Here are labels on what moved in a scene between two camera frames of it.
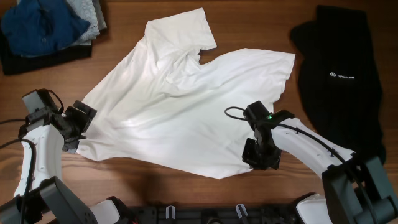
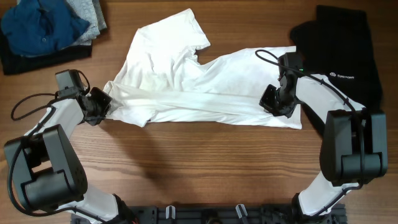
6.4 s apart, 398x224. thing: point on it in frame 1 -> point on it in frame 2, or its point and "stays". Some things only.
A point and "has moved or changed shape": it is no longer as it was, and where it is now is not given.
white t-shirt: x=159 y=106 has moved or changed shape
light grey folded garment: x=91 y=10 stays
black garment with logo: x=340 y=78 stays
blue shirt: x=37 y=27 stays
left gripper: x=84 y=120 -> x=104 y=100
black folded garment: x=10 y=63 stays
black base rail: x=217 y=214 stays
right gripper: x=248 y=157 -> x=265 y=102
